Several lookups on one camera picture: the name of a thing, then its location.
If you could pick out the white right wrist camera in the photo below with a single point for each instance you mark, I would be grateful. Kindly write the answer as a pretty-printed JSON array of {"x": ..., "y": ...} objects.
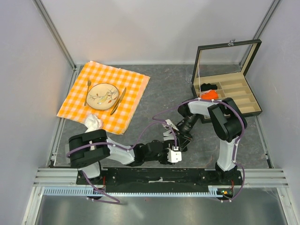
[{"x": 170, "y": 127}]

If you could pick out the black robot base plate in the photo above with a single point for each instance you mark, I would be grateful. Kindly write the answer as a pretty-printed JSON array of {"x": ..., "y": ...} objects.
[{"x": 165, "y": 179}]

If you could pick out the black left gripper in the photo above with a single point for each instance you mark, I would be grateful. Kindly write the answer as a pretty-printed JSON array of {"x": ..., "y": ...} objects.
[{"x": 165, "y": 161}]

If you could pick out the orange rolled underwear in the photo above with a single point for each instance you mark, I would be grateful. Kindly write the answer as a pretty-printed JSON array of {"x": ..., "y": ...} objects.
[{"x": 209, "y": 95}]

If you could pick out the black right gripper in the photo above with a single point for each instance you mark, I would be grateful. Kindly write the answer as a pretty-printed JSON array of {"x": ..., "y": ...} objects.
[{"x": 183, "y": 140}]

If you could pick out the gold fork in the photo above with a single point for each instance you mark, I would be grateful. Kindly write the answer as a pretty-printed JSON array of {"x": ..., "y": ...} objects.
[{"x": 88, "y": 86}]

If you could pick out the orange checkered cloth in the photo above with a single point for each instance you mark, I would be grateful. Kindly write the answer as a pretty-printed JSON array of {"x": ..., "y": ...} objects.
[{"x": 73, "y": 106}]

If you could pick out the black rolled underwear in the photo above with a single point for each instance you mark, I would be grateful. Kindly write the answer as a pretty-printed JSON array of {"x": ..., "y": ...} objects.
[{"x": 208, "y": 86}]

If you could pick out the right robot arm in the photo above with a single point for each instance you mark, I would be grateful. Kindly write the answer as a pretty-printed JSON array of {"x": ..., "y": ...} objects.
[{"x": 228, "y": 123}]

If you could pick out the beige bird pattern plate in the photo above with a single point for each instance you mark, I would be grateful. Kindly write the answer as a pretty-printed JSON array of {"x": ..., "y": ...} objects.
[{"x": 102, "y": 96}]

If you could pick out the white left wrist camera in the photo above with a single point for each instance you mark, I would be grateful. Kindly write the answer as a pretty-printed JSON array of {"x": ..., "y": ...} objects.
[{"x": 174, "y": 155}]

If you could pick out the black divided storage box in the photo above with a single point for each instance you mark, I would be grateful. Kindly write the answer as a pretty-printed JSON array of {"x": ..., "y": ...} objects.
[{"x": 219, "y": 64}]

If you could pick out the black white trimmed underwear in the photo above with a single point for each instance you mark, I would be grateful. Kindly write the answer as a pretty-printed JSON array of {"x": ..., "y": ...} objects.
[{"x": 167, "y": 136}]

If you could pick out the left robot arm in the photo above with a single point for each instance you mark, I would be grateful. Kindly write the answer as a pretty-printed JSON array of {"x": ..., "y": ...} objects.
[{"x": 88, "y": 149}]

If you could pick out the white crumpled cloth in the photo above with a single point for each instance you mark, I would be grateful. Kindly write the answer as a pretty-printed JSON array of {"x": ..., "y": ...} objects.
[{"x": 92, "y": 123}]

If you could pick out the gold black knife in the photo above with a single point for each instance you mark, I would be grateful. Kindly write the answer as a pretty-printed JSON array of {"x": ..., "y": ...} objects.
[{"x": 119, "y": 101}]

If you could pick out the aluminium right frame post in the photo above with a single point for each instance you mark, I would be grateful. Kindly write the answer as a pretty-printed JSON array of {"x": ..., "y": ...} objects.
[{"x": 263, "y": 24}]

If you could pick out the aluminium left frame post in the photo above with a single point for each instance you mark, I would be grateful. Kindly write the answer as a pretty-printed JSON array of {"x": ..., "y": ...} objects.
[{"x": 52, "y": 28}]

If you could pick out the light blue cable duct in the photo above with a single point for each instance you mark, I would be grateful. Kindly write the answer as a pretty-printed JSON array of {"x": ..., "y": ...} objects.
[{"x": 89, "y": 191}]

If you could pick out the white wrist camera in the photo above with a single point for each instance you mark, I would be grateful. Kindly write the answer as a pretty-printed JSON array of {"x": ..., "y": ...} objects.
[
  {"x": 174, "y": 155},
  {"x": 170, "y": 127}
]

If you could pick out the aluminium frame post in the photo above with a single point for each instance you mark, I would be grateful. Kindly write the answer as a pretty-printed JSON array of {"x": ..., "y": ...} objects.
[
  {"x": 263, "y": 24},
  {"x": 52, "y": 28}
]

